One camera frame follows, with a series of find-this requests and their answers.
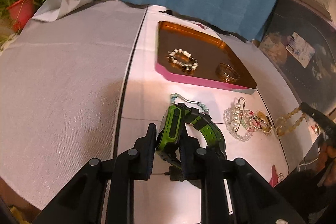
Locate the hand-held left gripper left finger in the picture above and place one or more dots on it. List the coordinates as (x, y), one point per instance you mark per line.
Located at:
(152, 151)

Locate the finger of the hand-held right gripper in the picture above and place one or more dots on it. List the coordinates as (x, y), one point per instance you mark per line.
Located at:
(315, 115)

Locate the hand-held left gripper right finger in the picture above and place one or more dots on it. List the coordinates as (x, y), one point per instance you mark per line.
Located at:
(184, 158)

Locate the green black wristwatch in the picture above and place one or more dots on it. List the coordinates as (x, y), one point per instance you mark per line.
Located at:
(170, 124)

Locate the brown tray with pink edge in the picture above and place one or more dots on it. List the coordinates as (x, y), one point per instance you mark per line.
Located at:
(189, 45)

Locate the person's right hand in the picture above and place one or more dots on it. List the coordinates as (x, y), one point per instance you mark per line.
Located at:
(329, 151)

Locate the clear storage bin pink lid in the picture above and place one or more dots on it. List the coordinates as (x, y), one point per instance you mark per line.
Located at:
(302, 69)

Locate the white printed table runner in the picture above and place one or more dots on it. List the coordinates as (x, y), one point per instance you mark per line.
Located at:
(147, 82)

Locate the thin gold bangle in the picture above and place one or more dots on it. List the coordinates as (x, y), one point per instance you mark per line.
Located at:
(223, 68)

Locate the grey tablecloth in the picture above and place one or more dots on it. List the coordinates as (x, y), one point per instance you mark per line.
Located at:
(65, 82)

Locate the potted green plant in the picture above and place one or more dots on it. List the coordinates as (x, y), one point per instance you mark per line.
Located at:
(21, 7)

